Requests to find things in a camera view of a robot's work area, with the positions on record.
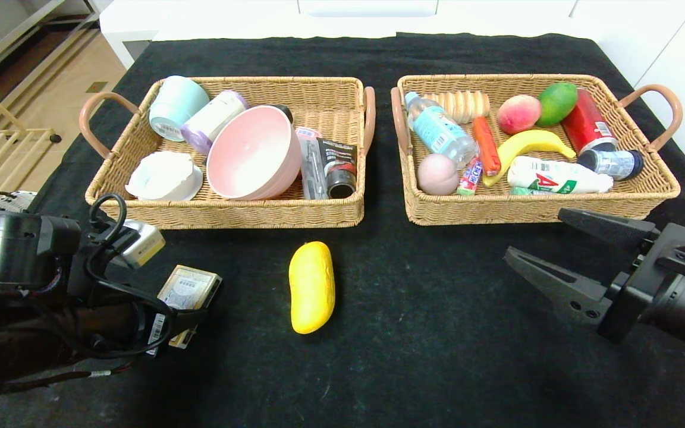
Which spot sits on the yellow banana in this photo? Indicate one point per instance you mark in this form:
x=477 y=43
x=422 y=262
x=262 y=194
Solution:
x=527 y=144

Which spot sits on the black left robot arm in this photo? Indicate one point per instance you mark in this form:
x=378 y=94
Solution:
x=9 y=249

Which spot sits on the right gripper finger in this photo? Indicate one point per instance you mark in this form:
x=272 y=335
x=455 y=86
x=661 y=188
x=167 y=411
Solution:
x=559 y=291
x=607 y=227

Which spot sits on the pale pink peach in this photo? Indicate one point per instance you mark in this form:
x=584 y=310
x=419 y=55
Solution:
x=437 y=175

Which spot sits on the water bottle blue cap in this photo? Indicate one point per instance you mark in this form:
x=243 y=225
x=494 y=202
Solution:
x=437 y=128

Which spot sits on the red candy pack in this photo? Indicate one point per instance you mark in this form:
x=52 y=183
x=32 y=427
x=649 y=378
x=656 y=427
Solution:
x=469 y=177

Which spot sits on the green mango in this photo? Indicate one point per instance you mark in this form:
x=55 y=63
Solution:
x=558 y=102

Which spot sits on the small silver jar black cap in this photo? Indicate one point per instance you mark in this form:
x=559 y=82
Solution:
x=613 y=163

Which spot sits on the black packaged item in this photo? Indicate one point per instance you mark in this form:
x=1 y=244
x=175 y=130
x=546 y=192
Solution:
x=336 y=160

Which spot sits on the white milk drink bottle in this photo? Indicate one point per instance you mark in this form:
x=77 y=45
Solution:
x=556 y=177

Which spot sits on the grey shelf unit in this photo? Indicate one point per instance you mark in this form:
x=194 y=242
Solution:
x=21 y=27

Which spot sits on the wicker basket holding food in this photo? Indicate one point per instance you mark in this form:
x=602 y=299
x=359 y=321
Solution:
x=616 y=208

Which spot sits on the black table cloth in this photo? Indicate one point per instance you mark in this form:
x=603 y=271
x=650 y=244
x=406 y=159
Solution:
x=378 y=327

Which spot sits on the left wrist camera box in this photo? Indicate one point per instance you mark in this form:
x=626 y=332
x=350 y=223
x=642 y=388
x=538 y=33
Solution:
x=143 y=244

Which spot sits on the playing card box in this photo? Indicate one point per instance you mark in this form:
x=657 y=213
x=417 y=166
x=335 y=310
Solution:
x=188 y=288

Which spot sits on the ridged bread loaf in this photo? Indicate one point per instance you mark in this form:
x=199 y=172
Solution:
x=467 y=104

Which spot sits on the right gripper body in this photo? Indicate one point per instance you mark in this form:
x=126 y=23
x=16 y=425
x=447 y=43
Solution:
x=629 y=292

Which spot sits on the orange sausage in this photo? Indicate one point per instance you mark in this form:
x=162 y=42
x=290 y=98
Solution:
x=485 y=145

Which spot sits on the red soda can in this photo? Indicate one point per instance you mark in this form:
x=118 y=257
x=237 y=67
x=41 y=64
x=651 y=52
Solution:
x=586 y=122

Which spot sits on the pink bowl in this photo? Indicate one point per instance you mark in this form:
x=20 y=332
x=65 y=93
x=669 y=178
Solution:
x=253 y=154

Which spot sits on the teal plastic mug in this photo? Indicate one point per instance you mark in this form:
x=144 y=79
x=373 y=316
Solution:
x=176 y=104

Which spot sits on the white cabinet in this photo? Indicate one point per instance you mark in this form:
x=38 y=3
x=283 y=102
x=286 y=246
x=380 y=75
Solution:
x=200 y=18

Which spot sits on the white bottle purple cap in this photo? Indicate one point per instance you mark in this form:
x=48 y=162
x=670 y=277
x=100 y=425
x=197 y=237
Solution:
x=214 y=122

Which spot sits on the yellow mango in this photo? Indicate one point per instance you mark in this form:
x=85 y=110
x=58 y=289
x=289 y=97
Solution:
x=311 y=288

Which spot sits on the wicker basket holding pink bowl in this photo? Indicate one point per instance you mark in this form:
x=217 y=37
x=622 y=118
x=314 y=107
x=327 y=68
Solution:
x=229 y=217

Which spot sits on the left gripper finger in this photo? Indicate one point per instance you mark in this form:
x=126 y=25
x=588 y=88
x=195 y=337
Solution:
x=194 y=320

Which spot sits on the red peach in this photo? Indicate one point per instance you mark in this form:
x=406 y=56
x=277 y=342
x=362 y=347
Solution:
x=519 y=114

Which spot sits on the white ceramic dish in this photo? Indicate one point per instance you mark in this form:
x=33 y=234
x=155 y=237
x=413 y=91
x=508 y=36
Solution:
x=164 y=175

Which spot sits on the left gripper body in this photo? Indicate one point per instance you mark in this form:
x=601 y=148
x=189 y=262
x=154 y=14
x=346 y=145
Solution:
x=156 y=334

